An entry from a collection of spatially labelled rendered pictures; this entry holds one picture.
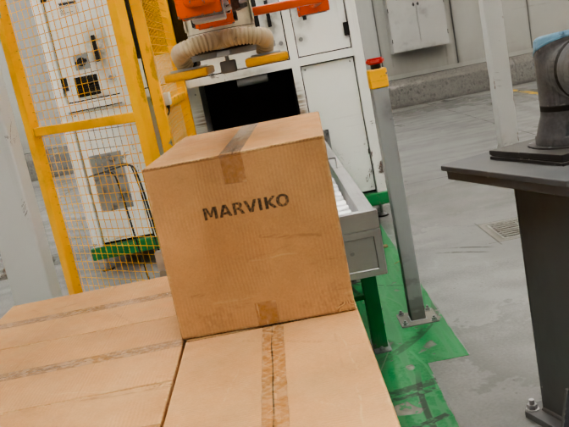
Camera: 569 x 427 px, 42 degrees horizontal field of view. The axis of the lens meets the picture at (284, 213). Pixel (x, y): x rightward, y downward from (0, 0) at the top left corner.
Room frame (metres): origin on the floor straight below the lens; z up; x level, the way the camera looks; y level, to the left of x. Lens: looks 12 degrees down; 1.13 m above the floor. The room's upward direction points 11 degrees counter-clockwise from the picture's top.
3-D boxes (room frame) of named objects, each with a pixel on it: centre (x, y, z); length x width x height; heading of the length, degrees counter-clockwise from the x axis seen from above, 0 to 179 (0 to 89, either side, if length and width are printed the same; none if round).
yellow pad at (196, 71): (1.92, 0.16, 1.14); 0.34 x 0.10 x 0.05; 0
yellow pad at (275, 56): (1.92, -0.03, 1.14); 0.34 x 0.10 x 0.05; 0
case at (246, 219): (1.90, 0.06, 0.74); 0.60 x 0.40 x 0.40; 176
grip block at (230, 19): (1.67, 0.07, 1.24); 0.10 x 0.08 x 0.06; 90
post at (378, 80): (2.82, -0.44, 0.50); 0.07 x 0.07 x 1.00; 89
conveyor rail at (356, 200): (3.42, -0.27, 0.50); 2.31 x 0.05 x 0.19; 179
